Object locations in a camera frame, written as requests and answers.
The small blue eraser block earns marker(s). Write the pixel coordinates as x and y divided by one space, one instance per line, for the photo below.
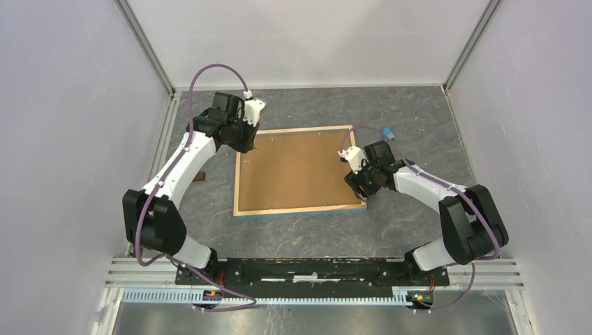
388 134

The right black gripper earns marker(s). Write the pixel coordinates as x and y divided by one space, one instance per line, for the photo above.
354 181

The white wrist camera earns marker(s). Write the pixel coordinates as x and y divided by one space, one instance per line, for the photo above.
355 157
252 108

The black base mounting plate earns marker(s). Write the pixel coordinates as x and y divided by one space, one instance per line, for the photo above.
321 277

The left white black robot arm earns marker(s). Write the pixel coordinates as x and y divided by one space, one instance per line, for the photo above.
151 216

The blue picture frame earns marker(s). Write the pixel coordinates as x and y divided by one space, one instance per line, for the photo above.
295 171

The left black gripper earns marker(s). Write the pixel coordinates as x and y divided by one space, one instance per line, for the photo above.
248 144

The small brown block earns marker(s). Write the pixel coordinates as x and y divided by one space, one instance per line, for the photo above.
200 176

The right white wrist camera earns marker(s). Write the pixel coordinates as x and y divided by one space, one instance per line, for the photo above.
355 157

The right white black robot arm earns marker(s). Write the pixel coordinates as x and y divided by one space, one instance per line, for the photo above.
471 226

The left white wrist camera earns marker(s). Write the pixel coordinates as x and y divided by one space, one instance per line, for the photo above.
252 108

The light blue cable comb strip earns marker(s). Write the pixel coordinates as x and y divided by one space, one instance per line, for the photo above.
200 296

